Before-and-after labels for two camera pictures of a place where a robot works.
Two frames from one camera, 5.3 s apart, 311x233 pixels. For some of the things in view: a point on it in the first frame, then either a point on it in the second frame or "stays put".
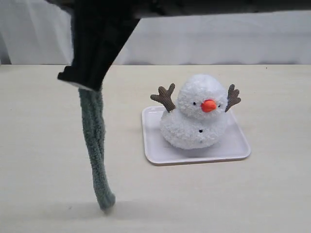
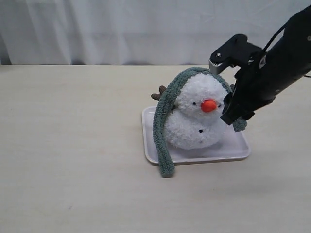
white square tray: x=234 y=144 stays put
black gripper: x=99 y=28 → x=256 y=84
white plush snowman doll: x=198 y=121 stays put
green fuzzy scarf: x=93 y=110 → x=163 y=108
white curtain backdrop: x=41 y=33 stays put
